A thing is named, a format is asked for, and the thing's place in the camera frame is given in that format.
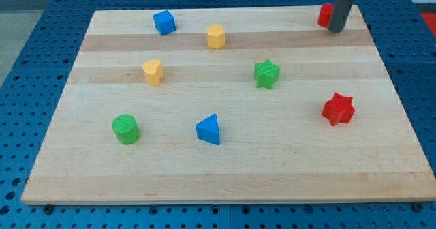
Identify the blue cube block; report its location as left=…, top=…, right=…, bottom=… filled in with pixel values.
left=153, top=10, right=176, bottom=35

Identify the green cylinder block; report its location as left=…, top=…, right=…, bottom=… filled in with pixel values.
left=112, top=114, right=140, bottom=145

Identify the red cylinder block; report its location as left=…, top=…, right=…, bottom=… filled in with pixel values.
left=317, top=3, right=334, bottom=28

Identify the green star block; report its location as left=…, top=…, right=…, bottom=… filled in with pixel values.
left=254, top=59, right=280, bottom=89

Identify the light wooden board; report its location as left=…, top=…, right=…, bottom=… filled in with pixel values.
left=21, top=5, right=435, bottom=205

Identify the red star block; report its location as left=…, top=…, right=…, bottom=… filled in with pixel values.
left=321, top=92, right=355, bottom=126

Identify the yellow heart block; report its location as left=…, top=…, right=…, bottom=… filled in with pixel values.
left=142, top=59, right=164, bottom=87

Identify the blue triangle block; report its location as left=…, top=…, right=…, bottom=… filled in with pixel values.
left=196, top=113, right=221, bottom=145

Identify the yellow hexagon block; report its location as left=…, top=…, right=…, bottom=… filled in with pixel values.
left=206, top=24, right=225, bottom=49

